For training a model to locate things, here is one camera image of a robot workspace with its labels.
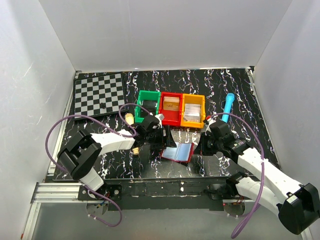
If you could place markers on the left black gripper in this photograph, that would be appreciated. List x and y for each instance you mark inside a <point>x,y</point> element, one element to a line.
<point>164,136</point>

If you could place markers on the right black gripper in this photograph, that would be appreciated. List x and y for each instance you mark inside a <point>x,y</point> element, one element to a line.
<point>205,144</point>

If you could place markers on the red leather card holder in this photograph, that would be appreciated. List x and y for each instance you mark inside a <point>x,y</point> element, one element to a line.
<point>182,153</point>

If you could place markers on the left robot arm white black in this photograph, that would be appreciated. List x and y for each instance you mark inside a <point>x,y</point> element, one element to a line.
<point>79,155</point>

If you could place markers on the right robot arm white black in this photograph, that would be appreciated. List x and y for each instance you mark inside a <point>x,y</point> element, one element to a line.
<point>296,205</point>

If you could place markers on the brown card stack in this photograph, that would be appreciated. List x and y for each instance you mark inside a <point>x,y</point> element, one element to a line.
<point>170,103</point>

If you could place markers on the white card stack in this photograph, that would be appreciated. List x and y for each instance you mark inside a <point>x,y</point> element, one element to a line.
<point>192,113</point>

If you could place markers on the black card in green bin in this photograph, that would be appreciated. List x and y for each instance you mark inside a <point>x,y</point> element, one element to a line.
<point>150,106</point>

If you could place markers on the red plastic bin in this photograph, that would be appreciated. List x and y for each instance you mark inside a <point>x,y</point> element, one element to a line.
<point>171,118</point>

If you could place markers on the blue toy microphone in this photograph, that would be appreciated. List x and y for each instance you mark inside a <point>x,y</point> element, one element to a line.
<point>227,107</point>

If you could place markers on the wooden rolling pin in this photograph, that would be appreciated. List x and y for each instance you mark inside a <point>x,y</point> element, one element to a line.
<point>131,120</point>

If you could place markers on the orange plastic bin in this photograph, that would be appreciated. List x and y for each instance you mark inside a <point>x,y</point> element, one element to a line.
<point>197,99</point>

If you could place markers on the green plastic bin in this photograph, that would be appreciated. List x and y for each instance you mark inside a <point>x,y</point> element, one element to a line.
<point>140,114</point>

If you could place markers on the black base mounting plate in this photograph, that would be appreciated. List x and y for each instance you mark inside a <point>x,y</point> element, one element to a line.
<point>164,193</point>

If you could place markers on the black chess piece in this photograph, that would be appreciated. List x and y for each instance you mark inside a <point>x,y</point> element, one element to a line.
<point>102,105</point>

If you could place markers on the black and grey chessboard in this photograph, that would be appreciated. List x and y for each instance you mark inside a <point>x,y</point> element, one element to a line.
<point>89,92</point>

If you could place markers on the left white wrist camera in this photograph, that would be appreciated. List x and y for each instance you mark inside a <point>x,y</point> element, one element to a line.
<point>160,117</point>

